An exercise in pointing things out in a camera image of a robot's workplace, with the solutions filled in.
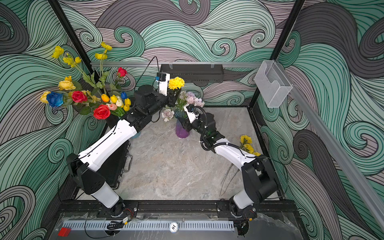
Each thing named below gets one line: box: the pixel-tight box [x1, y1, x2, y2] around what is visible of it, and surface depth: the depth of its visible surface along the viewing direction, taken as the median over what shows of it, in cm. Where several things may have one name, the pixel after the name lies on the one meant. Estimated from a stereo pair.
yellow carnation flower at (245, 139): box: [240, 135, 253, 148], surface depth 99 cm
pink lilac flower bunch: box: [161, 90, 205, 122], surface depth 83 cm
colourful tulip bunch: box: [101, 92, 132, 117], surface depth 81 cm
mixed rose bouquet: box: [40, 42, 128, 120], surface depth 76 cm
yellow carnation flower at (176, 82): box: [168, 76, 185, 90], surface depth 65 cm
